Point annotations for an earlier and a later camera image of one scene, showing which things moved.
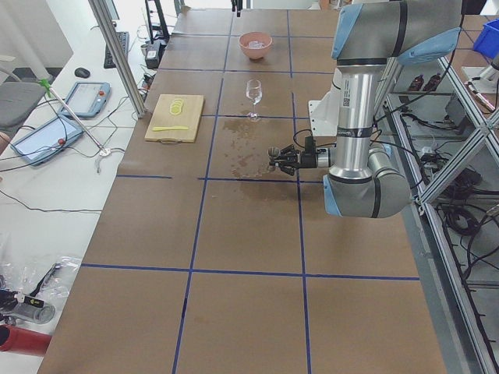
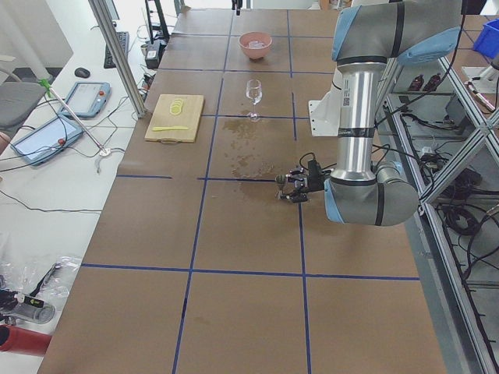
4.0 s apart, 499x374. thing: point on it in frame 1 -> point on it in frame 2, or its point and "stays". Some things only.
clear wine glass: (253, 92) stays
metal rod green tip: (50, 92) stays
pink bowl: (256, 44) stays
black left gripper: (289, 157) -> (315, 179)
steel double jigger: (273, 153) -> (281, 179)
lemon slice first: (175, 109) stays
